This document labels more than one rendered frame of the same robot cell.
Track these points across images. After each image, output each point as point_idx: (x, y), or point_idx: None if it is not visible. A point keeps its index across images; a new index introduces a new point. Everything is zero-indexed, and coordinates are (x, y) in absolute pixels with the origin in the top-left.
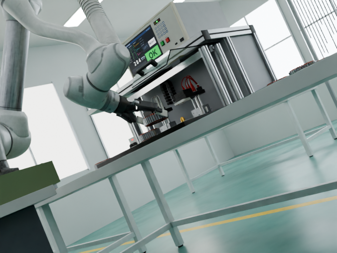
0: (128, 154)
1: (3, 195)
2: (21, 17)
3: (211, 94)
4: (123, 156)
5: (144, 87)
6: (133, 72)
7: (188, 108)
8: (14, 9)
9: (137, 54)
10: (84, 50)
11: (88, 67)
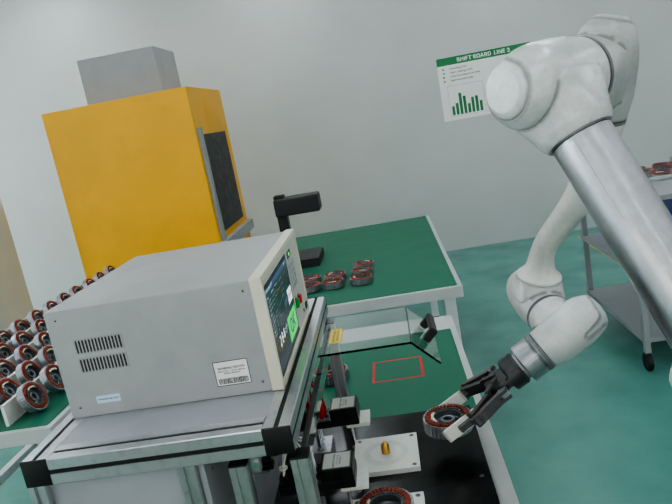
0: (512, 484)
1: None
2: None
3: None
4: (516, 495)
5: (316, 403)
6: (281, 366)
7: (263, 476)
8: None
9: (280, 316)
10: (553, 264)
11: (562, 289)
